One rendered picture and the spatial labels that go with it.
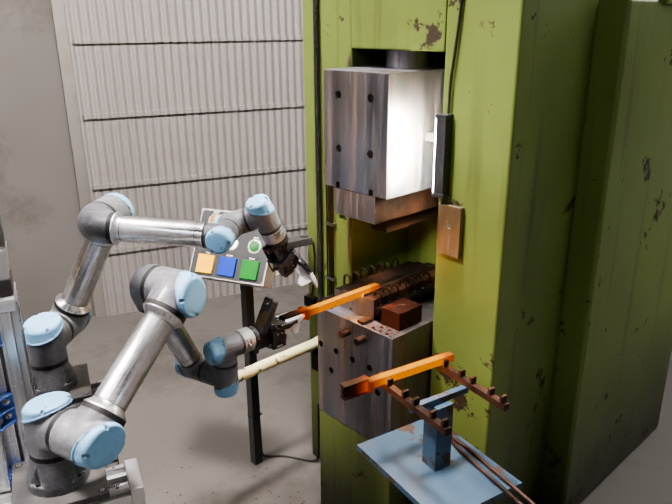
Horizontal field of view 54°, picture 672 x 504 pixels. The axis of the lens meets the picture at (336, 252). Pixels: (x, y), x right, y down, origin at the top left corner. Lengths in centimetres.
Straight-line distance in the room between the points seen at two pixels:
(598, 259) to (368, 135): 92
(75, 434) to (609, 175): 178
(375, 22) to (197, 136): 248
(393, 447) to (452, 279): 58
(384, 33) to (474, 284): 88
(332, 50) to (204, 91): 220
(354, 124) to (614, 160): 87
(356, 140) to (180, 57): 247
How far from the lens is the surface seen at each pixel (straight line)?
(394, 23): 225
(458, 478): 202
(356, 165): 222
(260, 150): 471
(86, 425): 167
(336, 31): 244
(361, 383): 190
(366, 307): 234
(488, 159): 205
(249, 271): 255
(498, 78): 200
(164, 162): 456
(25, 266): 472
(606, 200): 239
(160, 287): 175
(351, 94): 220
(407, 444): 213
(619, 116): 235
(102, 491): 182
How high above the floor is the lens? 192
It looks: 19 degrees down
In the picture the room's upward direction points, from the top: straight up
